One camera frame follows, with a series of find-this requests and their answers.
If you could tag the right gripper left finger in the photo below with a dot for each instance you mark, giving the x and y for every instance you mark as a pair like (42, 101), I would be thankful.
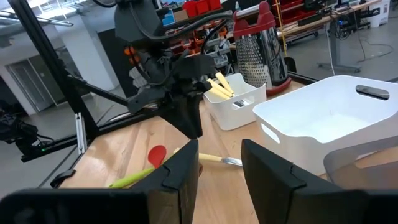
(174, 193)

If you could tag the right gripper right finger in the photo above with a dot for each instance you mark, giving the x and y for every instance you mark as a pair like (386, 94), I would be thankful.
(280, 196)

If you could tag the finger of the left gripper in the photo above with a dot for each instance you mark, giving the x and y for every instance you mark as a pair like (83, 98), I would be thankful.
(185, 115)
(146, 99)

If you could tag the red silicone spoon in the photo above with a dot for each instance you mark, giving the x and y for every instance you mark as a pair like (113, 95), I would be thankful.
(156, 155)

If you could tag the cream wooden spatula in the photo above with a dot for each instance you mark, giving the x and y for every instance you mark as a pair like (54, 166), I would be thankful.
(224, 82)
(219, 88)

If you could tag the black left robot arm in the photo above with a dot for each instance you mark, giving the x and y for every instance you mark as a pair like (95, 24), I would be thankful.
(136, 18)

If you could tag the lime green silicone spoon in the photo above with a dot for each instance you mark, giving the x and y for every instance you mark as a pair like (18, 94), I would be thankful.
(133, 179)

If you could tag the white plastic bin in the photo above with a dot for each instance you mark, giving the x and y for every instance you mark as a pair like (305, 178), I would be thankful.
(236, 118)
(326, 124)

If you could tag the red storage bin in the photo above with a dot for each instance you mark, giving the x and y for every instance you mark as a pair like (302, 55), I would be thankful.
(202, 7)
(188, 8)
(214, 4)

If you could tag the wooden workbench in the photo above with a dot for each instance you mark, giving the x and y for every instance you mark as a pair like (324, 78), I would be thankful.
(311, 23)

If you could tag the white carton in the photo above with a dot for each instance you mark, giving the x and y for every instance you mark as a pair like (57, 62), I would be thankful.
(379, 12)

